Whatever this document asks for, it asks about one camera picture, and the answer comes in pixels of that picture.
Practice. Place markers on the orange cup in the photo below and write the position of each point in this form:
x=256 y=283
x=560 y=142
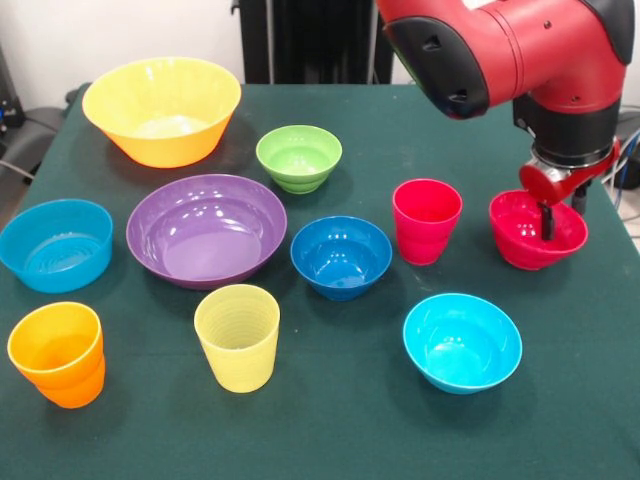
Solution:
x=60 y=380

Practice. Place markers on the large orange bowl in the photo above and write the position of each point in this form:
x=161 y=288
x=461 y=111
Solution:
x=150 y=100

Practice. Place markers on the red-pink cup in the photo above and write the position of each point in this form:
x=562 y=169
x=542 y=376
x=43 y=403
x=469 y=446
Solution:
x=425 y=240

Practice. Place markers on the cyan bowl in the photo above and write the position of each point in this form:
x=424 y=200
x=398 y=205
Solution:
x=460 y=350

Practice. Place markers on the dark green tablecloth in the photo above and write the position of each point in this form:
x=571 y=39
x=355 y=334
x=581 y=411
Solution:
x=350 y=440

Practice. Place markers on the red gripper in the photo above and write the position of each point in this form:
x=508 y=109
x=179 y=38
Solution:
x=540 y=182

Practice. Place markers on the red-pink bowl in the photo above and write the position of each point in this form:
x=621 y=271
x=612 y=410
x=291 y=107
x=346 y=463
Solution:
x=520 y=250

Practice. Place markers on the black device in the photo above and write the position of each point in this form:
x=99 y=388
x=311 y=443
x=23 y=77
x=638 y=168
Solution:
x=10 y=110

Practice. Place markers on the large purple bowl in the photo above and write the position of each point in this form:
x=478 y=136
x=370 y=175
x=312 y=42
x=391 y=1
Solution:
x=205 y=240

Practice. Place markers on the green bowl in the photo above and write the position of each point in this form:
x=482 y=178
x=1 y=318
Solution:
x=299 y=160

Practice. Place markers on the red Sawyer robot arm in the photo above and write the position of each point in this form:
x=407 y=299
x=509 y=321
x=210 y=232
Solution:
x=540 y=50

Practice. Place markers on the grey pedestal foot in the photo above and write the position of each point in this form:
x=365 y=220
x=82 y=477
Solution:
x=35 y=130
x=631 y=125

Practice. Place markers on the yellow-green cup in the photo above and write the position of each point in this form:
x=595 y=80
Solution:
x=237 y=360

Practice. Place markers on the dark blue bowl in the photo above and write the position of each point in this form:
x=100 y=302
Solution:
x=340 y=260

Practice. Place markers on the blue ribbed bowl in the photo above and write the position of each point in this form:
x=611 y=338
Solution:
x=55 y=260

